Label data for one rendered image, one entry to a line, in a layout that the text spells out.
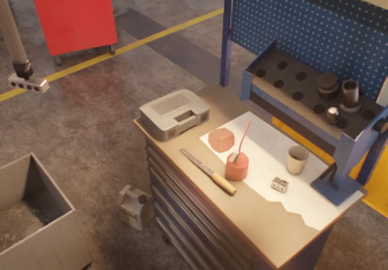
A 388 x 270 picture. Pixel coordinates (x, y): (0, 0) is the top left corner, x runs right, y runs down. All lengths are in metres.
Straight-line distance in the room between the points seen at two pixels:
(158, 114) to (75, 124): 1.71
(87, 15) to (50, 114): 1.04
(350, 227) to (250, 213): 1.36
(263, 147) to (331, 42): 0.51
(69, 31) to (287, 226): 3.03
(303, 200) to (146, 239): 1.25
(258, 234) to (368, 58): 0.68
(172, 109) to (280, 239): 0.72
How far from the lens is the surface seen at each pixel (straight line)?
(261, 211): 1.37
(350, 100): 1.26
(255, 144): 1.60
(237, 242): 1.40
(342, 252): 2.52
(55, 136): 3.20
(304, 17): 1.42
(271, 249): 1.30
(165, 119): 1.59
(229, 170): 1.42
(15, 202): 2.46
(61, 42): 3.91
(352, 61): 1.36
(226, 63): 1.82
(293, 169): 1.49
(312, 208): 1.43
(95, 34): 3.92
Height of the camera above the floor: 2.06
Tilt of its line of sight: 42 degrees down
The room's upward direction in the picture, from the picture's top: straight up
